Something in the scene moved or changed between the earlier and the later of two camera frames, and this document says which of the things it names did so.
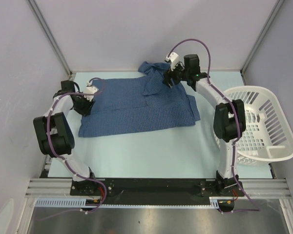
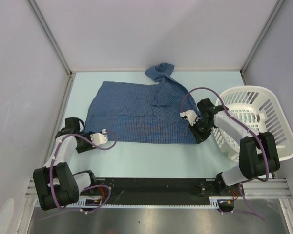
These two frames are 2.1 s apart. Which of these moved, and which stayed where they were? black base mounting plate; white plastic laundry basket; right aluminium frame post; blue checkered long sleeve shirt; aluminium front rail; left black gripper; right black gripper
Moved: right black gripper; blue checkered long sleeve shirt; left black gripper
Stayed: aluminium front rail; white plastic laundry basket; black base mounting plate; right aluminium frame post
